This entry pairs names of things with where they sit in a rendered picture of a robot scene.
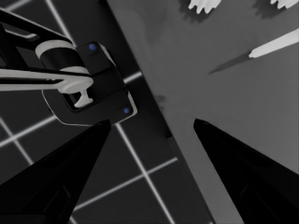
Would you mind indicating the small white T-shaped piece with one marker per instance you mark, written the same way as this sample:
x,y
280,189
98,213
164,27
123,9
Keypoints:
x,y
274,43

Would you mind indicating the white toothed gear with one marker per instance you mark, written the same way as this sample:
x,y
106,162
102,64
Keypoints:
x,y
285,2
204,3

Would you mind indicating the dark robot body pale edges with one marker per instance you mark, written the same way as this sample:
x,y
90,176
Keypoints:
x,y
106,84

